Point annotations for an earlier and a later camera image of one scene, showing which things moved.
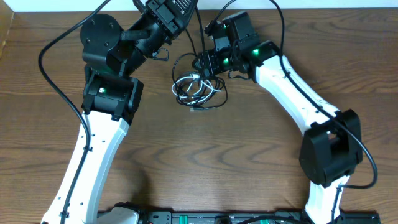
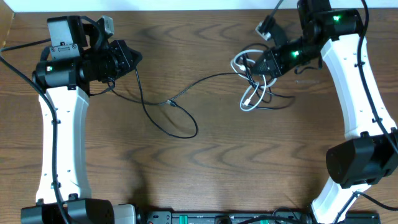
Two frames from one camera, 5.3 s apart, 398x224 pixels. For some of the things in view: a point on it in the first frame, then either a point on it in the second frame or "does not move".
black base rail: [247, 217] does not move
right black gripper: [208, 62] → [273, 58]
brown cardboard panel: [6, 18] does not move
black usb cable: [194, 86] → [177, 103]
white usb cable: [193, 89] → [242, 63]
